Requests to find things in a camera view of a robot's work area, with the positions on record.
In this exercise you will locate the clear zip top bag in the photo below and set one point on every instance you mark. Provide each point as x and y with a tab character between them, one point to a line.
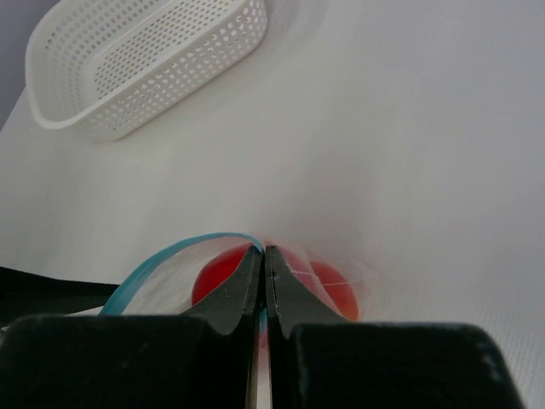
156	296

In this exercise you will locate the white perforated plastic basket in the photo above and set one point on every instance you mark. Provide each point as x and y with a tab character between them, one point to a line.
104	68

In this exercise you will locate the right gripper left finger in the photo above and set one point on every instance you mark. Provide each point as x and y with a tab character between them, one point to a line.
88	362

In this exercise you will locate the red fake tomato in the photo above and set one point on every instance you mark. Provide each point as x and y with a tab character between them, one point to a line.
320	278

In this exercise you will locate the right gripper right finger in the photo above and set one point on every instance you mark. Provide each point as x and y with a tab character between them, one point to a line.
317	359

